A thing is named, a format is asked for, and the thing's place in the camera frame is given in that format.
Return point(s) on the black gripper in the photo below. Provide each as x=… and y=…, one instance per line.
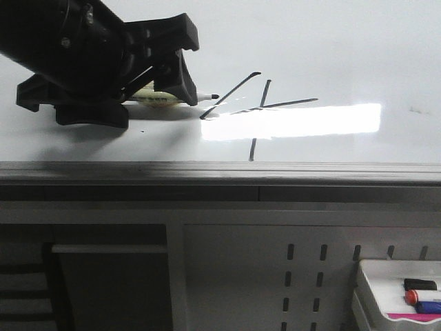
x=86, y=69

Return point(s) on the white taped whiteboard marker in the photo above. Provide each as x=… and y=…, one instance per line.
x=147, y=96

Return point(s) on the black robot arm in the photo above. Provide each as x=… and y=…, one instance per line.
x=14, y=13

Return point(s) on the grey perforated metal panel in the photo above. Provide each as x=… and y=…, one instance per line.
x=290, y=266

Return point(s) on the dark cabinet panel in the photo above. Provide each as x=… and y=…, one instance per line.
x=117, y=287

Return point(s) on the white plastic marker tray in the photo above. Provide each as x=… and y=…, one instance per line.
x=379, y=292

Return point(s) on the red capped white marker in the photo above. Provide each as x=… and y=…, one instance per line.
x=412, y=297

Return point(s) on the blue capped marker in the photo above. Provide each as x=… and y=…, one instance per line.
x=428, y=307

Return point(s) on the pink highlighter marker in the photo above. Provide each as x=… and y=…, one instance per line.
x=414, y=316

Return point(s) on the white whiteboard with frame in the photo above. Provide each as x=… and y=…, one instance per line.
x=313, y=91

